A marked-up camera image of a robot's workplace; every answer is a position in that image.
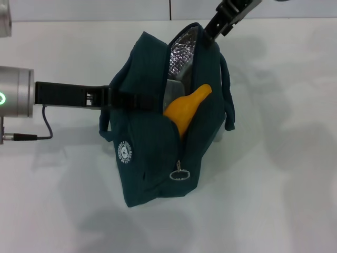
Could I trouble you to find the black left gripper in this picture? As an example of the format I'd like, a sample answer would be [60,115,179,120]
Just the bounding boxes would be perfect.
[35,81,155,111]

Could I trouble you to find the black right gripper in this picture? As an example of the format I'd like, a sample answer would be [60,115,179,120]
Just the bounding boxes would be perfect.
[202,0,261,47]

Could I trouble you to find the yellow toy banana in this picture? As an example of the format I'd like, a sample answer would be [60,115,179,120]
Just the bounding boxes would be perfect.
[163,83,213,140]

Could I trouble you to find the dark teal insulated lunch bag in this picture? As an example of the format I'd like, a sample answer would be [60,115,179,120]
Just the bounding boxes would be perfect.
[98,22,236,208]

